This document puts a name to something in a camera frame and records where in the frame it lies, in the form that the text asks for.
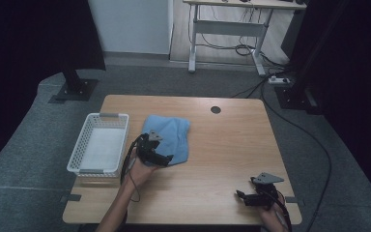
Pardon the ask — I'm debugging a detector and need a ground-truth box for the tangle of black cables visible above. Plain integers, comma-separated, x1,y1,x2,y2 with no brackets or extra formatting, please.
189,4,288,67

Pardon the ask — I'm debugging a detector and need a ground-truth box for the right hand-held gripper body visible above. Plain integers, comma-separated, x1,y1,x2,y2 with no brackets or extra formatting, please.
249,171,285,209

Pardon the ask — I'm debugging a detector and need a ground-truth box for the white power strip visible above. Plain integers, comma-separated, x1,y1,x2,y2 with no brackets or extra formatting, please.
268,75,292,86

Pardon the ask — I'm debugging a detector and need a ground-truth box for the person's left hand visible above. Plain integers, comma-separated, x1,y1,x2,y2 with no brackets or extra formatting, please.
122,157,159,191

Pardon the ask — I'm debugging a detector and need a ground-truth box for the black curtain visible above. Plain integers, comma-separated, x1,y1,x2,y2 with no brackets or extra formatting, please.
0,0,107,178
281,0,371,212

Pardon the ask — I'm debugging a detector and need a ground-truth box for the black stand with base plate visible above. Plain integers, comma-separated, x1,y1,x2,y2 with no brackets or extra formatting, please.
47,66,100,104
274,84,324,116

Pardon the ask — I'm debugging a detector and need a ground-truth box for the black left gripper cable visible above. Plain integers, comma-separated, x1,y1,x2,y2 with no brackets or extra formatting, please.
120,134,143,204

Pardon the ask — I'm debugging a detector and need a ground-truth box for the long black floor cable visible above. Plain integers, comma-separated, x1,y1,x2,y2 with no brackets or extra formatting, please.
259,80,333,232

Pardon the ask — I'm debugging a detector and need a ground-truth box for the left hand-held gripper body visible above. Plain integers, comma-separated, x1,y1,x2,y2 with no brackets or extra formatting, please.
136,130,164,165

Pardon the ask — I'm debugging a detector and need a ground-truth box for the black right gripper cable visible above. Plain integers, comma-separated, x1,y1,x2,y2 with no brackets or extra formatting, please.
269,188,294,232

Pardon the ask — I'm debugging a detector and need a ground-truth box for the grey tape strip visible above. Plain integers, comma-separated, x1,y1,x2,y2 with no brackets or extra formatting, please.
284,195,305,208
59,192,82,204

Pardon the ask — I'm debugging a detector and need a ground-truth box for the desk with white frame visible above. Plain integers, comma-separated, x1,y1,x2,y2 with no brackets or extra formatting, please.
183,0,307,77

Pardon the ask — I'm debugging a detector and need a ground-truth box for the light blue shirt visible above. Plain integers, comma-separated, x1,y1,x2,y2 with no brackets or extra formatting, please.
140,114,191,167

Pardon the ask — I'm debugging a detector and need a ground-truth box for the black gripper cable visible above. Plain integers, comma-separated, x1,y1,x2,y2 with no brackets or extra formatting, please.
269,188,294,232
120,134,143,204

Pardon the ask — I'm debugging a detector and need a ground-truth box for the person's right hand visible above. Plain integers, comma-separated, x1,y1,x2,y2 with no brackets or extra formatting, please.
258,203,288,232

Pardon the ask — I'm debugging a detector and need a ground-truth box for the white plastic mesh basket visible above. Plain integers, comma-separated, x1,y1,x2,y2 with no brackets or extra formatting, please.
66,112,130,179

